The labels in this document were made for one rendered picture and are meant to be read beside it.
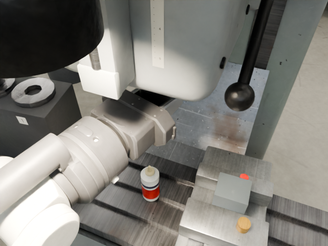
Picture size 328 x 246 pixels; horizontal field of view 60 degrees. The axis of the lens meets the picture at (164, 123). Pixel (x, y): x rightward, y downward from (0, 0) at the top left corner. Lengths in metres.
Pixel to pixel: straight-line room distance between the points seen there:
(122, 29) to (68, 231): 0.21
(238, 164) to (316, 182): 1.39
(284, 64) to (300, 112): 1.68
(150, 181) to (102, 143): 0.28
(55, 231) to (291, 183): 1.75
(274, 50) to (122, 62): 0.55
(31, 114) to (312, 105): 2.22
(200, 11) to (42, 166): 0.20
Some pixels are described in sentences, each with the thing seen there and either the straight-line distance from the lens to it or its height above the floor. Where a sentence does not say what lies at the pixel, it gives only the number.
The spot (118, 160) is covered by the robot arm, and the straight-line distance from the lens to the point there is 0.35.
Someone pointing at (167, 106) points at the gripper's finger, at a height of 1.24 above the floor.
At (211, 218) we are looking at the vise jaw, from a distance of 0.54.
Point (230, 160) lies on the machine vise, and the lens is 0.67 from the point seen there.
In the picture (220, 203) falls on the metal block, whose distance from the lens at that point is 0.55.
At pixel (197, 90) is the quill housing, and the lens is 0.28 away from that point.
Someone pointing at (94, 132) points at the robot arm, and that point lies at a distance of 0.34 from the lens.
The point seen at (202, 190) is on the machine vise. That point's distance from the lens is 0.61.
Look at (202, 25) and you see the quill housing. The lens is 0.25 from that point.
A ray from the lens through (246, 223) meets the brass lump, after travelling 0.53.
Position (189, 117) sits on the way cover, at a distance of 0.84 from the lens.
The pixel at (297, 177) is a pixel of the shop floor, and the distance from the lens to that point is 2.00.
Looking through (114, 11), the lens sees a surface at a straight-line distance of 0.24.
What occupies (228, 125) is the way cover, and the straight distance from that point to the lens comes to 0.82.
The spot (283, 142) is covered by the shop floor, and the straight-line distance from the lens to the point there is 2.16.
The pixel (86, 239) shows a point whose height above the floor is 0.85.
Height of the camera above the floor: 1.52
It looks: 46 degrees down
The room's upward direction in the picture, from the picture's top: straight up
